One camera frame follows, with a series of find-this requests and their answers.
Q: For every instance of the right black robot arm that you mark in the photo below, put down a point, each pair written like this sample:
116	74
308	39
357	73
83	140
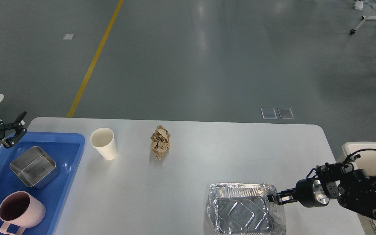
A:
353	188

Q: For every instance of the square stainless steel container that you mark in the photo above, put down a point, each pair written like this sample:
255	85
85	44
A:
35	168

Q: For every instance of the aluminium foil tray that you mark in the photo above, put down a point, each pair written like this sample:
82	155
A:
244	209

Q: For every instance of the clear floor plate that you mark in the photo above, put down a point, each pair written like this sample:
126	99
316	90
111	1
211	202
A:
268	113
285	113

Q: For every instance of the white paper cup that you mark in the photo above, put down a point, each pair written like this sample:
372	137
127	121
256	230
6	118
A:
103	140

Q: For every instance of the brown paper ball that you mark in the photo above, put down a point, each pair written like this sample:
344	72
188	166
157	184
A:
160	142

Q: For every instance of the clear floor plate left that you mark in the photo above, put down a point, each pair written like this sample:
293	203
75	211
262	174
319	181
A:
268	113

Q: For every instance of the white plastic bin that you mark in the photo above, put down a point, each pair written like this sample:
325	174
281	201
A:
367	162

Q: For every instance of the blue plastic tray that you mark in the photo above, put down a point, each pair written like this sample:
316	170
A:
66	149

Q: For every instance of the pink ribbed mug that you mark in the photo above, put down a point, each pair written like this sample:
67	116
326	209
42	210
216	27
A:
19	211

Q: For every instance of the clear floor plate right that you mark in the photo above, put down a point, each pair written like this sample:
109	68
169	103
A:
285	113

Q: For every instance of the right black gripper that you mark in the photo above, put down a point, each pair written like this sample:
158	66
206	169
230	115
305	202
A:
308	192

